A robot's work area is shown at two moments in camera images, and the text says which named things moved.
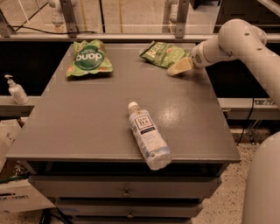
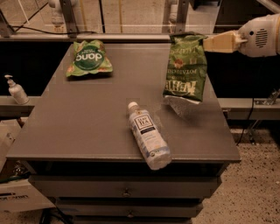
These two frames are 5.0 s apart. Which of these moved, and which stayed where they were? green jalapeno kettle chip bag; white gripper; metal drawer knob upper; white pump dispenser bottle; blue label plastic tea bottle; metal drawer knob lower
Moved: green jalapeno kettle chip bag; white gripper
Stayed: white pump dispenser bottle; metal drawer knob upper; blue label plastic tea bottle; metal drawer knob lower
